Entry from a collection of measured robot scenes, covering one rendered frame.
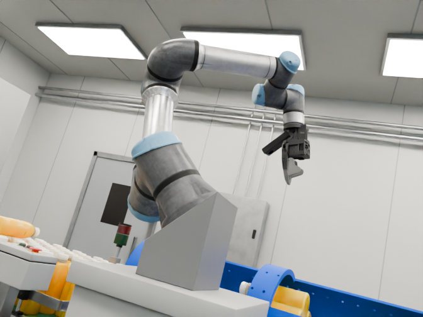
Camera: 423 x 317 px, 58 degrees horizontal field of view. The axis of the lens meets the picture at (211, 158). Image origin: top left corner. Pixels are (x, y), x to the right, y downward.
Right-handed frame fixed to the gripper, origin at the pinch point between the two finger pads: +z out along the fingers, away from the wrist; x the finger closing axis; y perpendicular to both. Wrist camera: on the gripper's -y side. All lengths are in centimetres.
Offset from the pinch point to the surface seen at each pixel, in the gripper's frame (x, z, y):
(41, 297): -42, 43, -63
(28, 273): -54, 35, -56
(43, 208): 239, -27, -444
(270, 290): -28.6, 34.7, 6.0
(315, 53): 223, -181, -48
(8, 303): -51, 45, -66
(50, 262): -47, 32, -56
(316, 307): -4.4, 39.7, 11.6
